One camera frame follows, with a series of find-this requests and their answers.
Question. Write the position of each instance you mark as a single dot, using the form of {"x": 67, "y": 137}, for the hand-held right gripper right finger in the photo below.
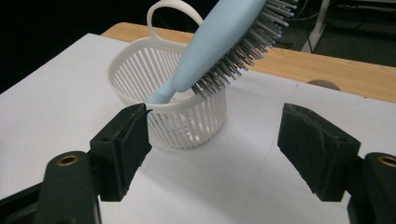
{"x": 317, "y": 152}

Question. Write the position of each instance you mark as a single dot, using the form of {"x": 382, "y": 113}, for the light blue hairbrush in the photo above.
{"x": 214, "y": 40}

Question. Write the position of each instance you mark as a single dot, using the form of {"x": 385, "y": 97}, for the white paper table cover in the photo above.
{"x": 218, "y": 180}

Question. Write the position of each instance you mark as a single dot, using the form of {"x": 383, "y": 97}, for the clear plastic basket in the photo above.
{"x": 186, "y": 124}

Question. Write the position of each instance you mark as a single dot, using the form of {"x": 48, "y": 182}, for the white metal desk frame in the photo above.
{"x": 317, "y": 28}

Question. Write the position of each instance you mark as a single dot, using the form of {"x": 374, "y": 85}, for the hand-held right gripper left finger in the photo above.
{"x": 124, "y": 149}

